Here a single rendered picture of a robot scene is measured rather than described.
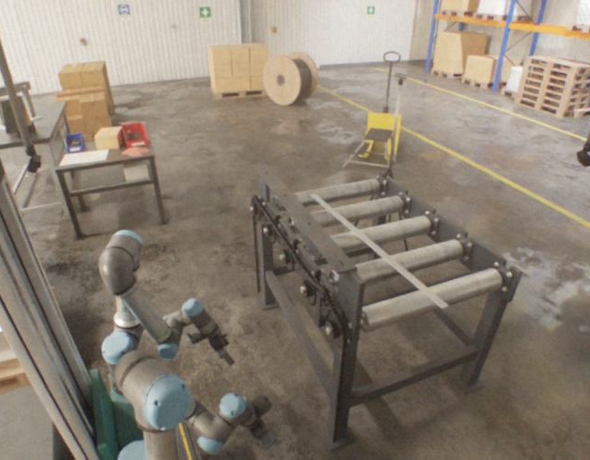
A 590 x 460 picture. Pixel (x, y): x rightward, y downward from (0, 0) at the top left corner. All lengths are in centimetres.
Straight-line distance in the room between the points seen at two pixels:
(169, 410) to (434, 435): 184
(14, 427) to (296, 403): 149
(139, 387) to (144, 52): 1105
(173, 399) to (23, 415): 90
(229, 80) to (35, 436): 833
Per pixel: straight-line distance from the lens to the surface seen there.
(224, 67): 926
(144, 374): 106
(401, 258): 218
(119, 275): 149
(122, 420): 181
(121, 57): 1180
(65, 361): 158
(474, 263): 247
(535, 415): 292
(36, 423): 179
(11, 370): 288
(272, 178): 237
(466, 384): 286
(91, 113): 732
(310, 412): 257
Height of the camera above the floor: 214
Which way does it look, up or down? 32 degrees down
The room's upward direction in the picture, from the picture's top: straight up
